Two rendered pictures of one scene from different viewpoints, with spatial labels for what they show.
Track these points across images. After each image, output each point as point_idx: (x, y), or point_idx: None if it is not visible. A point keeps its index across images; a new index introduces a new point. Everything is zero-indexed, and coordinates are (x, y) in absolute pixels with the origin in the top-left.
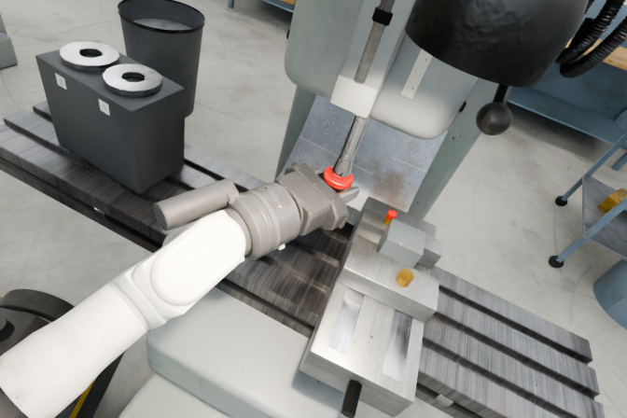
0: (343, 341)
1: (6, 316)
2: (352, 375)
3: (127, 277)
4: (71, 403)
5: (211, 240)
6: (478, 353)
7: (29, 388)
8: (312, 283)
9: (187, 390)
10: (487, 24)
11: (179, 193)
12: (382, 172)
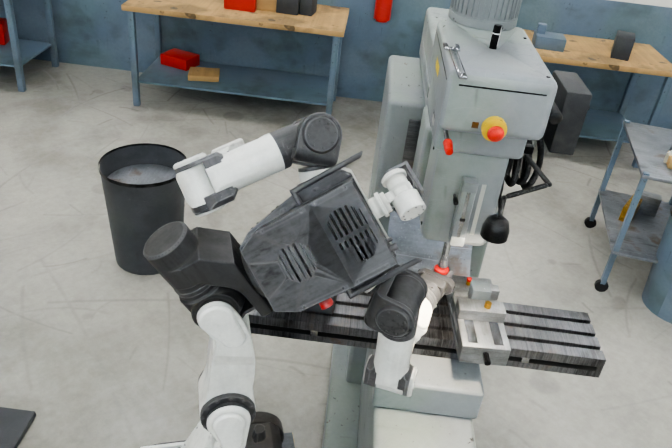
0: (474, 339)
1: (253, 427)
2: (483, 349)
3: None
4: None
5: (422, 305)
6: (533, 333)
7: None
8: (441, 329)
9: (398, 410)
10: (496, 237)
11: (349, 308)
12: None
